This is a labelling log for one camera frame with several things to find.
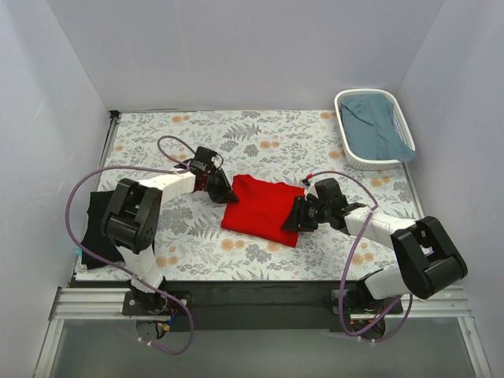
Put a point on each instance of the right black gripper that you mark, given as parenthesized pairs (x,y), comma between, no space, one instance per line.
(301,215)

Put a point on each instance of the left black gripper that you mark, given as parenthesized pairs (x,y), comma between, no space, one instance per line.
(220,187)

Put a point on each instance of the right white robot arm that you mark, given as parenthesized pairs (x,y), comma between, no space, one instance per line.
(427,259)

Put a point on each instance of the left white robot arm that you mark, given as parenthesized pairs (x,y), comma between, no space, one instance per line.
(131,219)

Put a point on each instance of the floral table cloth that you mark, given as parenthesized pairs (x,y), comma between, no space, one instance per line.
(274,146)

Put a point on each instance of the white plastic basket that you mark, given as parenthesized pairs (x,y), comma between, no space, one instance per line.
(399,123)

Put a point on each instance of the red t shirt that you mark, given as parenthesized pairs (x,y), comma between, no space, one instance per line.
(262,209)

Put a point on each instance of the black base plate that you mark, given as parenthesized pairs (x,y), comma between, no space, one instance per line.
(241,305)

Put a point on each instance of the grey-blue t shirt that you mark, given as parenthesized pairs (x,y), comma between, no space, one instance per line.
(370,133)

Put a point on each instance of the folded black t shirt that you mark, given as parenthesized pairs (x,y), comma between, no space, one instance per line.
(93,238)

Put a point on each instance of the aluminium frame rail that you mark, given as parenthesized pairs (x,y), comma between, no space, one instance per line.
(108,303)

